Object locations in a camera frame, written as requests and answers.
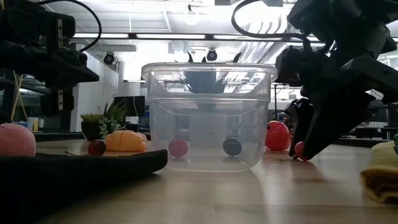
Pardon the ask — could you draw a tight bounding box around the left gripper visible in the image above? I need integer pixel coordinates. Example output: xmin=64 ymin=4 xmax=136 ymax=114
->
xmin=18 ymin=12 xmax=100 ymax=118

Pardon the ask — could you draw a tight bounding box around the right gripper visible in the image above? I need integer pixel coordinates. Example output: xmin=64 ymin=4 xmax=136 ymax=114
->
xmin=284 ymin=46 xmax=398 ymax=161

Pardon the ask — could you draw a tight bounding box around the small red toy cherry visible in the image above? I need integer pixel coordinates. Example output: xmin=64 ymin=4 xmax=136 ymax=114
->
xmin=294 ymin=141 xmax=307 ymax=162
xmin=168 ymin=138 xmax=190 ymax=159

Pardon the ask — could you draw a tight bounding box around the red toy bell pepper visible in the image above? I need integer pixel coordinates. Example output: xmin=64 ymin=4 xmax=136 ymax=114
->
xmin=265 ymin=120 xmax=292 ymax=152

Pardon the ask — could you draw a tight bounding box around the dark red toy cherry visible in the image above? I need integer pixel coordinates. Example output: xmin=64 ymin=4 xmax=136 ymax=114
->
xmin=64 ymin=139 xmax=108 ymax=157

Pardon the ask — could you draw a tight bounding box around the pink toy peach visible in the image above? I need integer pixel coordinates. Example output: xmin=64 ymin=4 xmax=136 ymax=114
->
xmin=0 ymin=123 xmax=37 ymax=157

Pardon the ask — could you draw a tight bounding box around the orange toy vegetable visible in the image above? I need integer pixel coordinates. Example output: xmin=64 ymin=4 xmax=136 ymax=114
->
xmin=104 ymin=129 xmax=149 ymax=153

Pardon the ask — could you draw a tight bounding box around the dark blue toy berry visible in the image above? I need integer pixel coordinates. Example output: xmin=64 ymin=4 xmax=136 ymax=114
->
xmin=222 ymin=137 xmax=243 ymax=157

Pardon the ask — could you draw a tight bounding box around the clear plastic tupperware container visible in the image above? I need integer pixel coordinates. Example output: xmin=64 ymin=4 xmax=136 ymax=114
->
xmin=141 ymin=62 xmax=279 ymax=174

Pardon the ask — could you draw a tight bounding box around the yellow wooden stick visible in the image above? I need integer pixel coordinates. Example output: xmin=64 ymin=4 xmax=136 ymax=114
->
xmin=11 ymin=70 xmax=28 ymax=122

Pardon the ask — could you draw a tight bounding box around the succulent plant in dark pot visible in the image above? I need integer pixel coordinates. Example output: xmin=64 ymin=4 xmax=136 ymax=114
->
xmin=80 ymin=99 xmax=129 ymax=141

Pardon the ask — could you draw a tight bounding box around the white cup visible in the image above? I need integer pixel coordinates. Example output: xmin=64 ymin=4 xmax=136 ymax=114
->
xmin=27 ymin=116 xmax=40 ymax=132

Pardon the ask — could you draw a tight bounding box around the black computer monitor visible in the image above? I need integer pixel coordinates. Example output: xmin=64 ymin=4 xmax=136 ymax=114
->
xmin=113 ymin=95 xmax=146 ymax=118

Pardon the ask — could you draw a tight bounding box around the yellow cloth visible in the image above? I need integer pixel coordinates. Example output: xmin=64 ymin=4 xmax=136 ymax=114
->
xmin=359 ymin=141 xmax=398 ymax=205

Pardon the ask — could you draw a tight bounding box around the black cloth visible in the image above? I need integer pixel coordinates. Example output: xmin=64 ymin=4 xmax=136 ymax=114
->
xmin=0 ymin=149 xmax=169 ymax=224

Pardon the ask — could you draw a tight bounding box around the snake plant in white pot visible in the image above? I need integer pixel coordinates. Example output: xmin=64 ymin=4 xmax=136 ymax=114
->
xmin=174 ymin=51 xmax=243 ymax=147

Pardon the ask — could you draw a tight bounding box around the round ceiling lamp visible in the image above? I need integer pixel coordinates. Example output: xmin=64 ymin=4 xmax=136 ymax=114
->
xmin=182 ymin=4 xmax=200 ymax=26

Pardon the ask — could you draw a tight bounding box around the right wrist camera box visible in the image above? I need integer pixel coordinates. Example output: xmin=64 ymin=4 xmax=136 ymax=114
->
xmin=275 ymin=45 xmax=330 ymax=87

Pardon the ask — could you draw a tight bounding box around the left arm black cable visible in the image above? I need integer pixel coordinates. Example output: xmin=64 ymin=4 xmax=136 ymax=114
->
xmin=36 ymin=0 xmax=103 ymax=54

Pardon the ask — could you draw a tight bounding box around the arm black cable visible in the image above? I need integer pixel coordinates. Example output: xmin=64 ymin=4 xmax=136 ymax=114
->
xmin=231 ymin=0 xmax=312 ymax=50
xmin=36 ymin=0 xmax=103 ymax=54

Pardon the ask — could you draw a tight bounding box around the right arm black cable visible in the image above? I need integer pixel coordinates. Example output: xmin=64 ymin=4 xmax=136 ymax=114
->
xmin=231 ymin=0 xmax=312 ymax=50

